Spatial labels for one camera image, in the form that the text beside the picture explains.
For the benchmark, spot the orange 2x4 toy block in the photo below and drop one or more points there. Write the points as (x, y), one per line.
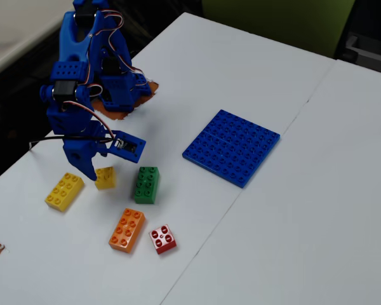
(126, 230)

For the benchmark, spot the blue perforated robot base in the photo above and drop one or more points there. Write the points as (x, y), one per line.
(120, 92)

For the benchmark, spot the black chair caster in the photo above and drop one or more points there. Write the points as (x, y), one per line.
(347, 56)

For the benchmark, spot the blue 3D-printed robot arm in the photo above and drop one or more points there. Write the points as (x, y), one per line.
(71, 41)

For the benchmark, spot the green chair back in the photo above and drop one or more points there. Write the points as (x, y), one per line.
(273, 19)

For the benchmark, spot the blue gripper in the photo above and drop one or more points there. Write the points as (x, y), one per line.
(77, 154)

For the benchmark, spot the yellow 2x2 toy block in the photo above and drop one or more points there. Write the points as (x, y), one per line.
(107, 179)

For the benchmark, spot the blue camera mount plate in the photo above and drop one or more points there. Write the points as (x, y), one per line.
(136, 152)

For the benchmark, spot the blue 8x8 studded baseplate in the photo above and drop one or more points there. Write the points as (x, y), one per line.
(231, 147)

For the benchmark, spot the red 2x2 toy block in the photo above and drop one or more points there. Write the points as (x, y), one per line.
(162, 238)

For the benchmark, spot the yellow 2x4 toy block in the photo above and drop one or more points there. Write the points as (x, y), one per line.
(63, 192)

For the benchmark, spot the grey metal frame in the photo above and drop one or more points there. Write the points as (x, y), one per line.
(368, 54)

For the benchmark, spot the white background table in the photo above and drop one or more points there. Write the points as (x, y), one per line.
(19, 28)

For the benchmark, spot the green 2x4 toy block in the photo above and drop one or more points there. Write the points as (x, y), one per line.
(147, 185)

